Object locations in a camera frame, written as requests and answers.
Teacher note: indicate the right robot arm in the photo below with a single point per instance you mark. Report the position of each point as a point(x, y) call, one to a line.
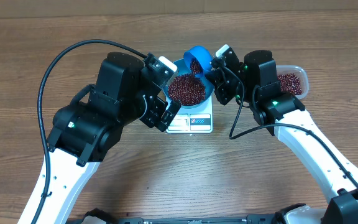
point(255, 81)

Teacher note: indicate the blue plastic measuring scoop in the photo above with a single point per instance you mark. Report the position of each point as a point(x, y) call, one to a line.
point(197, 60)

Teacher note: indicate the white digital kitchen scale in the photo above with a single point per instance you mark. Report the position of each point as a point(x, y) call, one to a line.
point(193, 120)

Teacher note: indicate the red beans in bowl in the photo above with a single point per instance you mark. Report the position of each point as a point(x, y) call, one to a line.
point(187, 89)

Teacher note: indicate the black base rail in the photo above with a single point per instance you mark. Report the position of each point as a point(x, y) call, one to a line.
point(194, 220)

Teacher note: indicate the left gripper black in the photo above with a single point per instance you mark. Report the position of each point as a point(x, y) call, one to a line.
point(156, 106)

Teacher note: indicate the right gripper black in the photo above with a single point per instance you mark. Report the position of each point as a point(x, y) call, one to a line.
point(216, 76)

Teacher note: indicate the clear plastic container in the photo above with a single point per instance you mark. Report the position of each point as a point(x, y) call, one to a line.
point(298, 71)

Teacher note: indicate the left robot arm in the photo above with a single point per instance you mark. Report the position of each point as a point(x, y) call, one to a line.
point(126, 89)

